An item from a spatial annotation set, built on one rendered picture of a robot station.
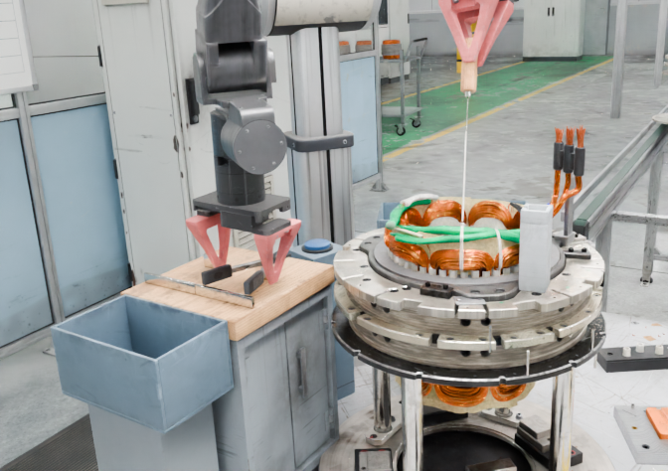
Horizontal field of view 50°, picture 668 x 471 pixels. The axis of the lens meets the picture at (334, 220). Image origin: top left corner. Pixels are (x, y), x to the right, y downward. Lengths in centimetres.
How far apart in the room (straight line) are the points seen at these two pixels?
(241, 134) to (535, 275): 34
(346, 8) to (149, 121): 196
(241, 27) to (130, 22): 233
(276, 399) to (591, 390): 56
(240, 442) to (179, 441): 8
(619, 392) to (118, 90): 246
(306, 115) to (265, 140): 52
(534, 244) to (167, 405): 41
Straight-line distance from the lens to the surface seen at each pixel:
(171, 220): 314
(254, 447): 91
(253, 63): 79
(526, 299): 76
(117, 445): 89
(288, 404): 95
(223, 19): 77
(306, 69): 124
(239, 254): 101
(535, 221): 76
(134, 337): 94
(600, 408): 121
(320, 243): 110
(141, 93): 310
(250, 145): 73
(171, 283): 91
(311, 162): 125
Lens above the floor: 139
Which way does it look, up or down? 17 degrees down
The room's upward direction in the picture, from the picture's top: 3 degrees counter-clockwise
